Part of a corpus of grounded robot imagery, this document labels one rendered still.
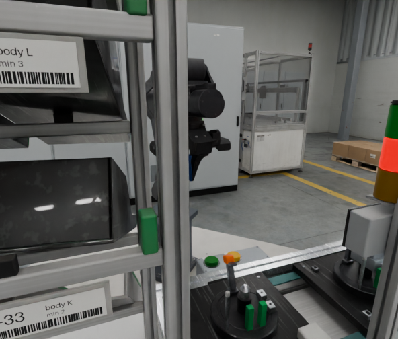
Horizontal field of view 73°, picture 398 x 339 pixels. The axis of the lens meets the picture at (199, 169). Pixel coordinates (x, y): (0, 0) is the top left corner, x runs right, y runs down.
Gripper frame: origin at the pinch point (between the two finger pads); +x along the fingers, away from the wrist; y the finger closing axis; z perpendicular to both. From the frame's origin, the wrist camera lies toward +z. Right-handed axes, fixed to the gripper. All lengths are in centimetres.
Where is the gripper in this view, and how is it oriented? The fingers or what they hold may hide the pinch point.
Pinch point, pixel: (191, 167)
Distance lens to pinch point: 64.7
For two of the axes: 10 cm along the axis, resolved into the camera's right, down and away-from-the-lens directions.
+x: 0.1, 9.7, 2.6
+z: 3.4, 2.4, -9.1
